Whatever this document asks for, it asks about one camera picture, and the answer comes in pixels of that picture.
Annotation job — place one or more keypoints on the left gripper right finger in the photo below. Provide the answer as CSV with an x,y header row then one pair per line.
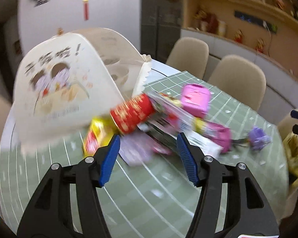
x,y
231,202

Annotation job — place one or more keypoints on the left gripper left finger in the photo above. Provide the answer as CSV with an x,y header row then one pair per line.
x,y
48,213

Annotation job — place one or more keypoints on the yellow snack bag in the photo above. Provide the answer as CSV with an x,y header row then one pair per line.
x,y
100,133

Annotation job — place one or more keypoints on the pale purple snack packet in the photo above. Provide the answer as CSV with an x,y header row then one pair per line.
x,y
138,148

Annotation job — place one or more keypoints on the red cylindrical snack can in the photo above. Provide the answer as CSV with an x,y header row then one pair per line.
x,y
129,114

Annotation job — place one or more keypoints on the pink long wrapper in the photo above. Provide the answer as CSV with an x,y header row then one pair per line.
x,y
169,119

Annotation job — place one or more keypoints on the yellow plastic trash bag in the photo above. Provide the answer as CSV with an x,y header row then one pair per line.
x,y
290,144

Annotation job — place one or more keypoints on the near beige chair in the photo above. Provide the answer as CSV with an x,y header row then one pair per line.
x,y
285,126

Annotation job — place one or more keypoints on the purple toy carriage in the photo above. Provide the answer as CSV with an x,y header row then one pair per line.
x,y
258,139

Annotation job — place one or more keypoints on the green checkered tablecloth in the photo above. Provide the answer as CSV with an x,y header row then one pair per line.
x,y
154,199

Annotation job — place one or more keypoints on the middle beige chair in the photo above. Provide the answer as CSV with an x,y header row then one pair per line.
x,y
241,79

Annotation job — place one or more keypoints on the beige mesh food cover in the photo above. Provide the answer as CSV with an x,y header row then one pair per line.
x,y
67,80

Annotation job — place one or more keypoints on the pink toy box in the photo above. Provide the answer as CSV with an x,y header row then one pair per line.
x,y
195,100

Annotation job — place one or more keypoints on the wooden wall shelf unit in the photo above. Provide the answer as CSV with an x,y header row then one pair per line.
x,y
266,27

